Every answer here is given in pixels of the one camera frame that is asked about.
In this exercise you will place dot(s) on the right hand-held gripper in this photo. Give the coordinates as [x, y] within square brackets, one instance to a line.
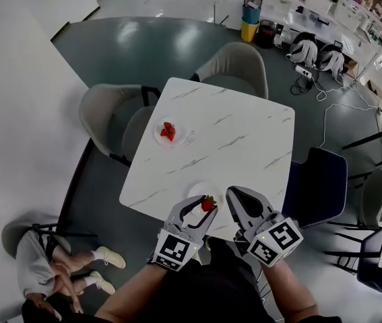
[275, 241]

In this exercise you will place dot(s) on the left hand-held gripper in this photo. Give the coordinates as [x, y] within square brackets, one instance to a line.
[172, 249]

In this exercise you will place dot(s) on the red strawberry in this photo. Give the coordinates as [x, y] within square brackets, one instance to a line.
[207, 204]
[163, 132]
[167, 125]
[171, 136]

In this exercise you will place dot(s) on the white plate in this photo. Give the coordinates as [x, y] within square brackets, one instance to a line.
[199, 190]

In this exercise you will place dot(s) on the clear glass plate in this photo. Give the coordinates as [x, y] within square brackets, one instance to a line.
[180, 135]

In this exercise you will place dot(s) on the person's left forearm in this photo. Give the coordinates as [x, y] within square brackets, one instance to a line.
[133, 291]

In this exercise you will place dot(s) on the person's right forearm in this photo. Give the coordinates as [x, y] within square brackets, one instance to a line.
[288, 291]

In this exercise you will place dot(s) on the dark blue chair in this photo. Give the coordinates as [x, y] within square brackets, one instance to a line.
[318, 187]
[376, 264]

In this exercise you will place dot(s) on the person's black shirt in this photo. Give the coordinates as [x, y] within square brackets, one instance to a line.
[211, 288]

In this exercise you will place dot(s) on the white power strip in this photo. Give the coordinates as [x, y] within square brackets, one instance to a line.
[304, 72]

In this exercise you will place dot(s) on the grey white backpack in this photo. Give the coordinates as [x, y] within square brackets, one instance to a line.
[303, 50]
[332, 61]

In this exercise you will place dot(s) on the black bin with red contents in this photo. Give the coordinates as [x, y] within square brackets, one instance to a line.
[266, 34]

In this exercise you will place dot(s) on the blue bin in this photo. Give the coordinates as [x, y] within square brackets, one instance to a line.
[251, 14]

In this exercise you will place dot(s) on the black mesh bin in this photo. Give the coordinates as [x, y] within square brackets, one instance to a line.
[253, 0]

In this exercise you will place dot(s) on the white long workbench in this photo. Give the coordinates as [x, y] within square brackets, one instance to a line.
[328, 5]

